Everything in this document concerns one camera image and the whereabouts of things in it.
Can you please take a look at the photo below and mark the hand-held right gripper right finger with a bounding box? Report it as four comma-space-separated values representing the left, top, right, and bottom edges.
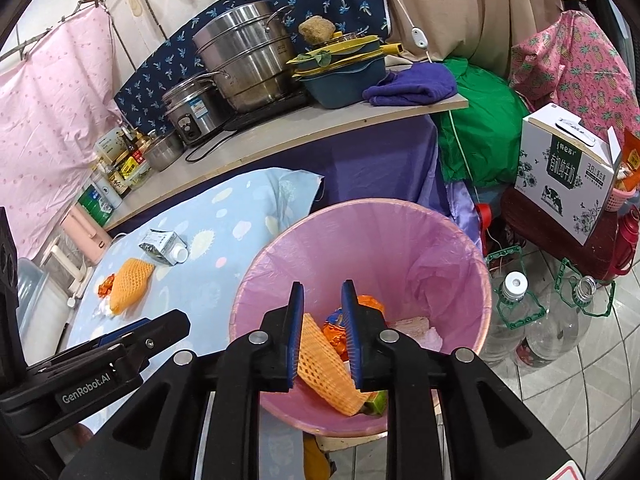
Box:
341, 279, 576, 480

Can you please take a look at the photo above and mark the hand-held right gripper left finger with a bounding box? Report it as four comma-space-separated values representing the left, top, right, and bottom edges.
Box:
59, 280, 306, 480

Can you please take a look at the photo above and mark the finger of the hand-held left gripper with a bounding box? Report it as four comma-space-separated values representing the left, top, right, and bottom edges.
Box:
97, 309, 192, 368
25, 330, 127, 375

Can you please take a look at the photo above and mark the orange plastic wrapper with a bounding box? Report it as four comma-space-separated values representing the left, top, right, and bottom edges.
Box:
322, 295, 386, 361

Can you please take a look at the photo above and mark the orange foam fruit net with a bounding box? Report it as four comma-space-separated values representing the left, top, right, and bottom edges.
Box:
109, 258, 156, 317
297, 312, 371, 417

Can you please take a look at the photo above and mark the green drink carton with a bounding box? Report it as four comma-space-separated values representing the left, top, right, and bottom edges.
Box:
362, 390, 388, 416

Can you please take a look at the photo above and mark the pink lined trash bin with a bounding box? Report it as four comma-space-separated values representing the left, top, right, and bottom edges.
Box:
229, 199, 493, 436

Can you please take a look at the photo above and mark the translucent plastic storage box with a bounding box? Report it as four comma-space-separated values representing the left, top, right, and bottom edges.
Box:
15, 259, 68, 356

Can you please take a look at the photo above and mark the grey milk carton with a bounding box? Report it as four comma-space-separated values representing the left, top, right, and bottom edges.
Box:
138, 229, 190, 266

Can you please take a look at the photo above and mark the white small appliance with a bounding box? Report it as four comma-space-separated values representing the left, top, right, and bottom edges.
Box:
42, 240, 93, 301

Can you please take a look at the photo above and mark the pink electric kettle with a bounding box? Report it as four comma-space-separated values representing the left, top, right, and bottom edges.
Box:
65, 205, 113, 263

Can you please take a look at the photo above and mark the blue polka dot blanket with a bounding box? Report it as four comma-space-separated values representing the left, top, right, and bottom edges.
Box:
62, 167, 326, 480

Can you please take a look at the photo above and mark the white capped clear plastic bottle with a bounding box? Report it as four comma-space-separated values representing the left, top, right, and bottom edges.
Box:
482, 270, 543, 366

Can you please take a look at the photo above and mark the row of condiment bottles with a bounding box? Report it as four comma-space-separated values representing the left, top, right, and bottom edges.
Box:
95, 127, 153, 196

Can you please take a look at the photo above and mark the red plastic stool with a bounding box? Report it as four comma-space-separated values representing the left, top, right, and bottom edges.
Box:
475, 202, 497, 256

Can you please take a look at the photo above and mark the purple cloth skirt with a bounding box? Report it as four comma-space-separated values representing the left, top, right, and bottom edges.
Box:
240, 115, 451, 221

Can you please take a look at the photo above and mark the small steel bowl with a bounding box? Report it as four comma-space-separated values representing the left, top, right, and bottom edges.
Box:
147, 132, 186, 171

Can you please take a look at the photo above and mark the uncapped clear plastic bottle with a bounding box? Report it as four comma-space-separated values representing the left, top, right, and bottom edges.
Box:
515, 275, 616, 368

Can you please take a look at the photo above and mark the dark red covered stool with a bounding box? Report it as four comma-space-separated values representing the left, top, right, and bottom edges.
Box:
500, 185, 621, 281

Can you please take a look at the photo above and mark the black induction cooker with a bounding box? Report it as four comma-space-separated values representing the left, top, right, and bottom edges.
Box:
222, 89, 311, 133

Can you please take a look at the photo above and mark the steel rice cooker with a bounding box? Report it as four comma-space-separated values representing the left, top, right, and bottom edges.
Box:
161, 72, 231, 147

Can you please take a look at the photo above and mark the pink dotted curtain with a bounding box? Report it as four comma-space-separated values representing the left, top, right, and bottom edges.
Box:
0, 7, 126, 261

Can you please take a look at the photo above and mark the dark blue plastic basin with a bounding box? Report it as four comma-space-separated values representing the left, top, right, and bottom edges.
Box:
300, 57, 391, 110

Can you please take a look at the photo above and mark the green plastic bag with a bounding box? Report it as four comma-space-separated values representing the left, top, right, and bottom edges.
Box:
432, 57, 531, 186

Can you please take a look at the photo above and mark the purple towel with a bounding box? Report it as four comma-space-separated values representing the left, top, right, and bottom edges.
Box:
362, 65, 458, 107

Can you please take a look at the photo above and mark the white floral milk box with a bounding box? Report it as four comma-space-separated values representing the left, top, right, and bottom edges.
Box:
514, 102, 623, 246

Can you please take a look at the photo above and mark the large steel steamer pot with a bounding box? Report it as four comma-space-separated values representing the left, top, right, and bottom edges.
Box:
192, 1, 308, 113

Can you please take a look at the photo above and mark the red thermos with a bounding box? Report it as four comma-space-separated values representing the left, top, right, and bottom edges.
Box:
612, 210, 640, 276

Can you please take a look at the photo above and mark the brown loofah sponge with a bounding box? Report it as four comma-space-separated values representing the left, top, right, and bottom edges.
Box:
298, 16, 336, 46

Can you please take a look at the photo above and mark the pink plastic basket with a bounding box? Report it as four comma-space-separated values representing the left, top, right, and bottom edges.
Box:
602, 185, 640, 213

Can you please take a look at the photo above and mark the orange snack packet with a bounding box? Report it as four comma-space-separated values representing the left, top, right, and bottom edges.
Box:
620, 127, 640, 191

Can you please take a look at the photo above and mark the pink pineapple print cloth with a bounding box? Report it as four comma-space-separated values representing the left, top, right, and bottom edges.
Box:
510, 10, 640, 126

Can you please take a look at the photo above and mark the beige curtain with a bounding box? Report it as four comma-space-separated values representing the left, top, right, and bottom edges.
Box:
350, 0, 591, 68

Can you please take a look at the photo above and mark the black power cable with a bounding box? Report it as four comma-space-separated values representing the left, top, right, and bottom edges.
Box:
185, 130, 236, 163

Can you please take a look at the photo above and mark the white cable with switch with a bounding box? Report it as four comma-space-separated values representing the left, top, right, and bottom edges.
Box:
370, 0, 433, 63

